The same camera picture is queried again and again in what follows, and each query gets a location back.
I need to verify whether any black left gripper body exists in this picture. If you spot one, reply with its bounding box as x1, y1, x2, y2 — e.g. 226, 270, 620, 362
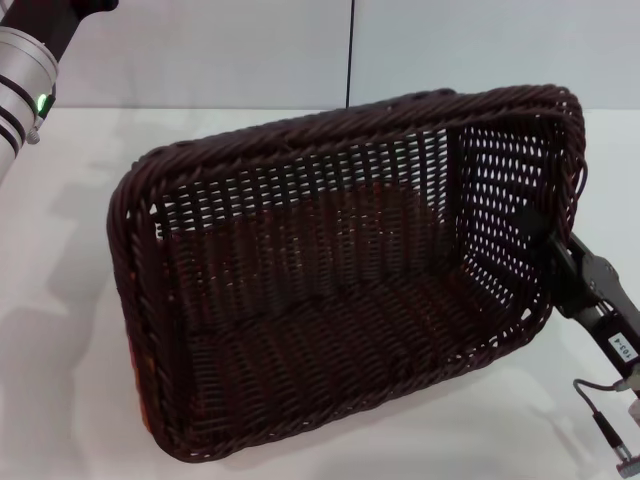
0, 0, 119, 62

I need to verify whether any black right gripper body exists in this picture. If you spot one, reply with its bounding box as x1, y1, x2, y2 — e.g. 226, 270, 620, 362
552, 292, 640, 399

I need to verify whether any dark brown woven basket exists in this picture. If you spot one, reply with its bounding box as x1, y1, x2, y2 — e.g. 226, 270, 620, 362
105, 84, 590, 465

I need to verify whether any orange woven plastic basket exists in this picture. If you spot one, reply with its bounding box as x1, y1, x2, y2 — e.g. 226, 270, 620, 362
127, 269, 160, 435

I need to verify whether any grey right wrist cable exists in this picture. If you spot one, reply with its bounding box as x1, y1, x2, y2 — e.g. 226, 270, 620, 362
571, 378, 640, 472

